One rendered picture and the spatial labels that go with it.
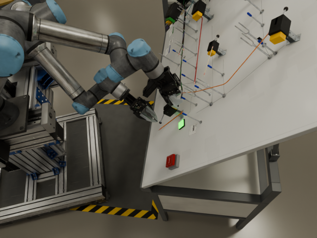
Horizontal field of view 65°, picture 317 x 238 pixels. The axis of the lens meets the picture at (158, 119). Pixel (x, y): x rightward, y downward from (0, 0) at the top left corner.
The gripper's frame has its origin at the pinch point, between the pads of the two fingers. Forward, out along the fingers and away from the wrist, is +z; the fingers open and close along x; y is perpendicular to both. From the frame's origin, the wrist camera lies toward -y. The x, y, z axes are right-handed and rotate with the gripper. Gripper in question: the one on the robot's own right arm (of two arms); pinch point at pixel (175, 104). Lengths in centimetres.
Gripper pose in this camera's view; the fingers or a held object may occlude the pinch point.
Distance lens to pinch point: 114.7
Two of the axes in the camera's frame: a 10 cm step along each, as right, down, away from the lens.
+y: 8.6, -3.0, -4.2
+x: 0.4, -7.8, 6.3
